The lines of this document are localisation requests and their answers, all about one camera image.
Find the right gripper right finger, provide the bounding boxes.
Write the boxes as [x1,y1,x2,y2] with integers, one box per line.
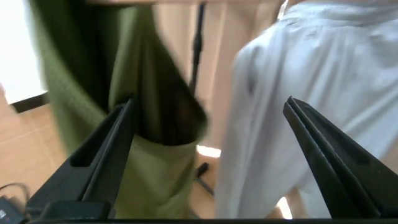
[282,95,398,218]

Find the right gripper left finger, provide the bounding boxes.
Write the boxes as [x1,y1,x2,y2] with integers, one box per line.
[26,96,137,218]

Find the green long-sleeved shirt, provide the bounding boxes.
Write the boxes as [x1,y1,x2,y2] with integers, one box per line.
[29,0,210,219]

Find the pale grey shorts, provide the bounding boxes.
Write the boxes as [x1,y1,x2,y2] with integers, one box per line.
[214,0,398,219]

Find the black clothes rack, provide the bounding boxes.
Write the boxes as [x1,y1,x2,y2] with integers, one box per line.
[187,2,216,197]

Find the dark grey box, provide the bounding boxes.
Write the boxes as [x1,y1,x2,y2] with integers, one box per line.
[0,195,24,224]

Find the black cable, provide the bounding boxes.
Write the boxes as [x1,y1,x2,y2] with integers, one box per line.
[0,182,31,215]

